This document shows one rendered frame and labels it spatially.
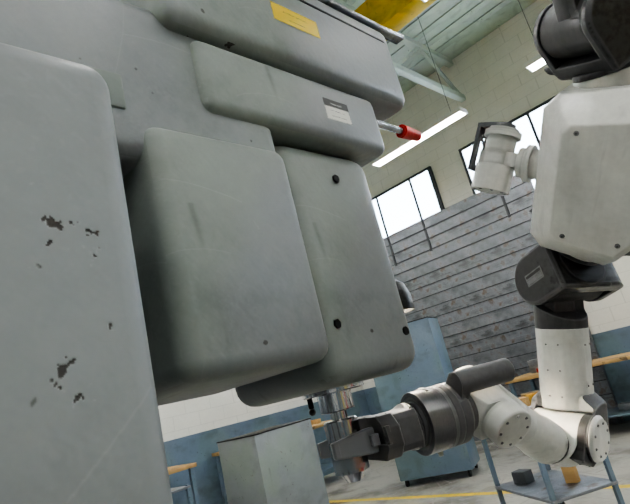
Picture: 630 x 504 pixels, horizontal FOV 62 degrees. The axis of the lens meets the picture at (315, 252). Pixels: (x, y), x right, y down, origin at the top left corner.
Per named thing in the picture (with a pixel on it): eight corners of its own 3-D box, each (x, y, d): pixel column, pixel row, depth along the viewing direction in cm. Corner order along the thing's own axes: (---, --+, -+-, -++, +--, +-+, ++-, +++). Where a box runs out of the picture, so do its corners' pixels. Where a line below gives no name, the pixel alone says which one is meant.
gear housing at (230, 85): (290, 215, 97) (278, 167, 99) (391, 153, 81) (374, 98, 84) (113, 199, 73) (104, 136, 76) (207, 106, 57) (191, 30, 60)
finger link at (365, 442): (328, 439, 67) (371, 426, 69) (335, 465, 66) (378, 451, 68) (333, 439, 66) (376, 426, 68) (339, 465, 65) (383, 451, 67)
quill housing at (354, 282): (326, 390, 85) (283, 210, 93) (429, 364, 71) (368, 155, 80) (230, 414, 71) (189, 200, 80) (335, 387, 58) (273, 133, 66)
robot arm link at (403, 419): (342, 407, 78) (410, 388, 82) (359, 475, 75) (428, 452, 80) (377, 401, 66) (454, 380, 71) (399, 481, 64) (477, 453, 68)
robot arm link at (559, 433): (486, 441, 86) (540, 471, 96) (548, 453, 78) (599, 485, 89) (498, 379, 90) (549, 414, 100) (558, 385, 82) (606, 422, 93)
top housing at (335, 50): (311, 175, 107) (293, 106, 111) (413, 107, 90) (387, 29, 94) (73, 133, 73) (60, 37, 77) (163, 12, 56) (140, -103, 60)
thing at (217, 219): (217, 394, 73) (186, 223, 80) (339, 356, 57) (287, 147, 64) (79, 423, 60) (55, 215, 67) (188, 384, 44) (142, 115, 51)
